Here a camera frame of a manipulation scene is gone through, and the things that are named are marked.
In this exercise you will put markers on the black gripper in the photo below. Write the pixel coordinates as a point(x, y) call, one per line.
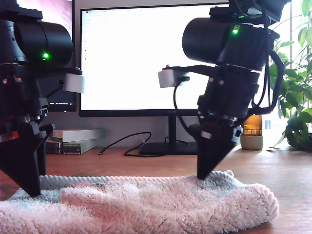
point(17, 102)
point(226, 102)

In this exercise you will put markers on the pink green fluffy tea towel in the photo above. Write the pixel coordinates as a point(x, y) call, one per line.
point(146, 202)

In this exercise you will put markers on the small dark box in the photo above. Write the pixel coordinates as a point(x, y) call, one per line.
point(53, 148)

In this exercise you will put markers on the flat green white box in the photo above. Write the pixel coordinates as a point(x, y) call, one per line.
point(57, 140)

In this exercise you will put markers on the amber lamp with pale base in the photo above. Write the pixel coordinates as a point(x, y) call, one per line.
point(252, 142)

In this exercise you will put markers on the long white box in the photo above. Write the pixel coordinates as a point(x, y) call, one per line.
point(78, 135)

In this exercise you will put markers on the green leafy houseplant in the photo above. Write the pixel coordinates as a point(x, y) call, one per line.
point(296, 122)

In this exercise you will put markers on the large black computer monitor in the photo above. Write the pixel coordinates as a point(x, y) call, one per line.
point(134, 61)

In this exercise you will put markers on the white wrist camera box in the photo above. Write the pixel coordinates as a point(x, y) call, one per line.
point(167, 79)
point(75, 84)

